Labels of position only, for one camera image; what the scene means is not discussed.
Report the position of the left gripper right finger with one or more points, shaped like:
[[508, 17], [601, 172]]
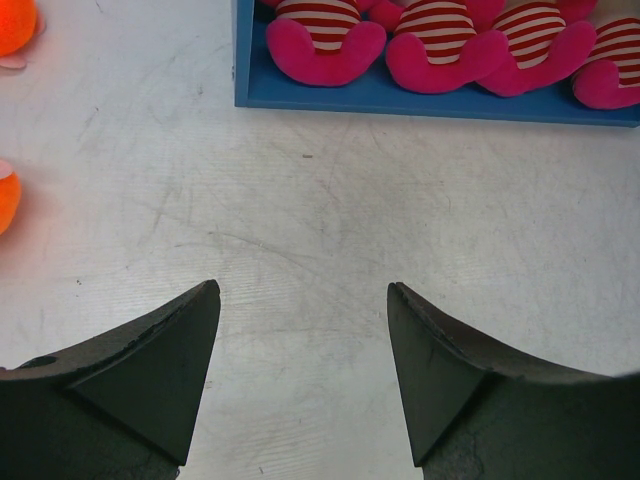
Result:
[[477, 408]]

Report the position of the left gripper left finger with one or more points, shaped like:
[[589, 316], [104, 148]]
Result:
[[121, 405]]

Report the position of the black-haired doll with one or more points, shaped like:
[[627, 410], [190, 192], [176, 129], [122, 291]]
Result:
[[21, 21], [10, 194]]

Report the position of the white plush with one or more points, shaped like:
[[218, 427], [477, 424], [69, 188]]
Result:
[[609, 78], [438, 46], [323, 43]]

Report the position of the pink plush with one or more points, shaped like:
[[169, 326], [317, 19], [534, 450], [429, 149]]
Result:
[[547, 42]]

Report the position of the blue and yellow toy shelf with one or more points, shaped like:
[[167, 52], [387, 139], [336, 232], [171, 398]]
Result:
[[260, 84]]

